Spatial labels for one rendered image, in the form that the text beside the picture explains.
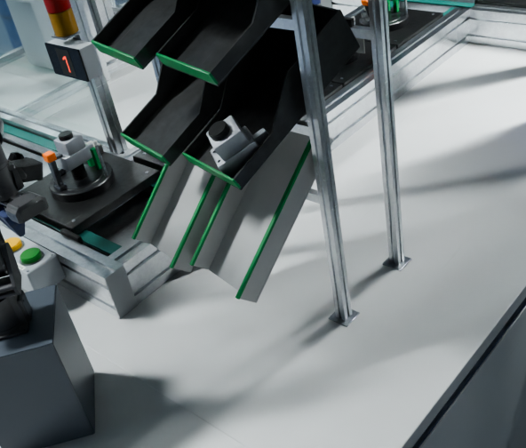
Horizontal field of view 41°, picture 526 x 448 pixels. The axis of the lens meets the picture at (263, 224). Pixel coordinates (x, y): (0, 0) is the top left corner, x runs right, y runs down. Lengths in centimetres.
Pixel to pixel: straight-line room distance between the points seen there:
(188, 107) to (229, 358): 42
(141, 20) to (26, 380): 56
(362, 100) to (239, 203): 69
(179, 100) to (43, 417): 54
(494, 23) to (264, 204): 119
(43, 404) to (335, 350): 46
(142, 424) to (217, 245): 31
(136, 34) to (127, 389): 57
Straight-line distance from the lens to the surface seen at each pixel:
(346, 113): 174
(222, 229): 118
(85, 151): 156
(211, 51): 99
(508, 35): 217
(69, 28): 157
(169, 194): 128
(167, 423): 116
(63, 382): 111
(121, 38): 114
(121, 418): 120
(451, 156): 166
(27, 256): 143
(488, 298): 128
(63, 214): 151
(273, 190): 114
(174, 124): 117
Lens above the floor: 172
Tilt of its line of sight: 35 degrees down
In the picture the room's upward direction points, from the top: 12 degrees counter-clockwise
